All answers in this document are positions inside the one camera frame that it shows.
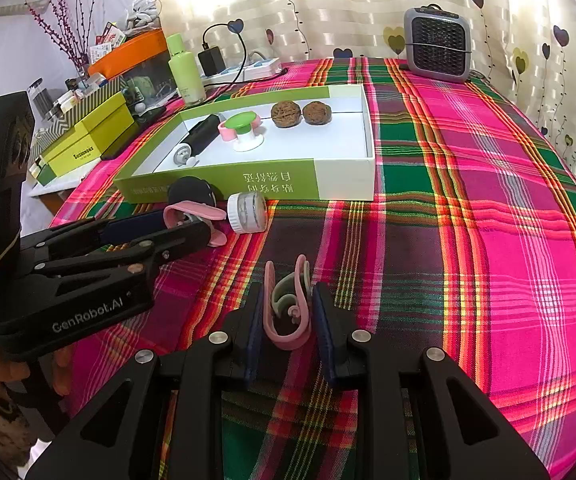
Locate black charging cable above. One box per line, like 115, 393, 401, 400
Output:
202, 22, 289, 91

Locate grey mini fan heater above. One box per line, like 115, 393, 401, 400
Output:
404, 3, 471, 82

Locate black rectangular device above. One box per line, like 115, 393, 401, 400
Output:
183, 114, 222, 156

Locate plaid pink green bedspread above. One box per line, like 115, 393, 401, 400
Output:
65, 58, 576, 479

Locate green lid white jar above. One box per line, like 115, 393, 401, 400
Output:
218, 110, 264, 152

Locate brown walnut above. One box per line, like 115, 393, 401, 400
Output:
271, 101, 302, 128
302, 101, 332, 126

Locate pink hair claw clip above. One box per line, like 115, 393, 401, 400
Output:
163, 200, 227, 247

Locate pink grey hair clip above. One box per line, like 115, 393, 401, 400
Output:
263, 255, 313, 351

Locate lime green shoe box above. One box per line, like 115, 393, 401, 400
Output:
32, 92, 135, 185

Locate orange storage bin lid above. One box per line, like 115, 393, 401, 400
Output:
88, 28, 167, 79

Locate dark glass jar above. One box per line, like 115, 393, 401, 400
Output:
27, 78, 53, 120

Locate green lotion bottle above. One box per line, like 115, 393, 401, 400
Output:
166, 34, 207, 105

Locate black smartphone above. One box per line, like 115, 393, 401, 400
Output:
100, 106, 166, 160

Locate green white open box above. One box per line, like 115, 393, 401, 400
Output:
114, 84, 376, 204

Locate purple dried flower branches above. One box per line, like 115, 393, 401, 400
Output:
24, 0, 97, 74

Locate chevron patterned box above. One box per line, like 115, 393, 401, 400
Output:
30, 76, 127, 163

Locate white blue power strip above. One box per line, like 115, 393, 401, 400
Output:
201, 58, 282, 87

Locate small white round jar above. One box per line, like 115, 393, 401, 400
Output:
227, 192, 267, 234

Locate black charger plug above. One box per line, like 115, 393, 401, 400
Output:
198, 47, 226, 77

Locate person's left hand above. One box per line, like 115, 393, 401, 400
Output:
0, 346, 72, 400

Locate heart patterned curtain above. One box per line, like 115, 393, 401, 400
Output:
142, 0, 576, 183

